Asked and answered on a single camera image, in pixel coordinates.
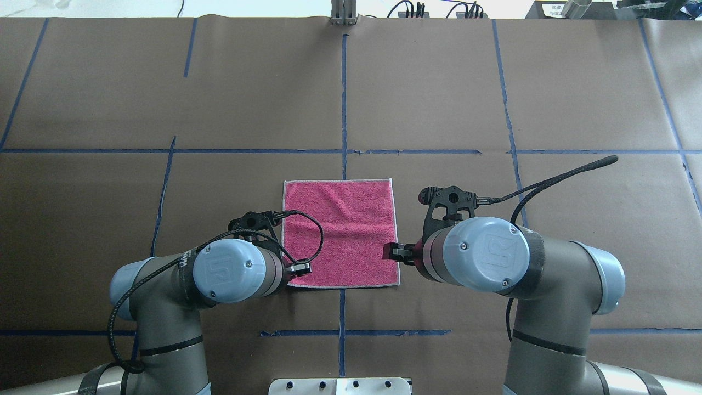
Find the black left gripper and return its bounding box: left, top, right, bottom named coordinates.
left=228, top=211, right=313, bottom=277

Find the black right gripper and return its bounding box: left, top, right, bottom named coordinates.
left=383, top=187, right=478, bottom=267

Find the pink towel with white trim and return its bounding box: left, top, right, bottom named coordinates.
left=282, top=178, right=400, bottom=289

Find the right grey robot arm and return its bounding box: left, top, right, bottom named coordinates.
left=383, top=187, right=700, bottom=394

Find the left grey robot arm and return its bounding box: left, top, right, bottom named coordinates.
left=4, top=210, right=318, bottom=394

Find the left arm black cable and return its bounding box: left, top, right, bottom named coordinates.
left=107, top=210, right=325, bottom=375

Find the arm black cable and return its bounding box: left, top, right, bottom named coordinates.
left=107, top=210, right=325, bottom=375
left=476, top=156, right=619, bottom=342

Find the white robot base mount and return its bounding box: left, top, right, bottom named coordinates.
left=268, top=377, right=414, bottom=394

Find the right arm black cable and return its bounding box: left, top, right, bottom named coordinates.
left=476, top=156, right=619, bottom=342

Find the aluminium frame post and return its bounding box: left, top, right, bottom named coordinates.
left=329, top=0, right=358, bottom=26

